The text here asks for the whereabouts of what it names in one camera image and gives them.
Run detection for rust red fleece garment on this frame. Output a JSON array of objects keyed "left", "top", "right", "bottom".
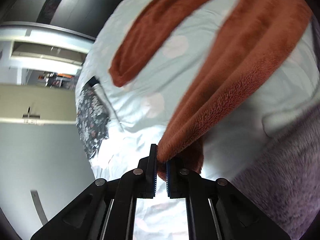
[{"left": 109, "top": 0, "right": 312, "bottom": 178}]

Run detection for purple fuzzy sleeve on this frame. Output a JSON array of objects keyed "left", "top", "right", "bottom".
[{"left": 232, "top": 105, "right": 319, "bottom": 239}]

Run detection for dark floral folded garment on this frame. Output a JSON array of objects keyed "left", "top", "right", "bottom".
[{"left": 76, "top": 76, "right": 110, "bottom": 160}]

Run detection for white pink-dotted bed sheet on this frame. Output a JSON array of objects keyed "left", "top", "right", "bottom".
[{"left": 75, "top": 0, "right": 320, "bottom": 240}]

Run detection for beige bedroom door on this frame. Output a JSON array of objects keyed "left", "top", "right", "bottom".
[{"left": 1, "top": 84, "right": 76, "bottom": 125}]

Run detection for black sliding wardrobe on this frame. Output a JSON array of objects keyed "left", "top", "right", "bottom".
[{"left": 1, "top": 0, "right": 122, "bottom": 40}]

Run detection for grey wall socket strip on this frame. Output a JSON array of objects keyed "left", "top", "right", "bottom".
[{"left": 30, "top": 190, "right": 48, "bottom": 225}]

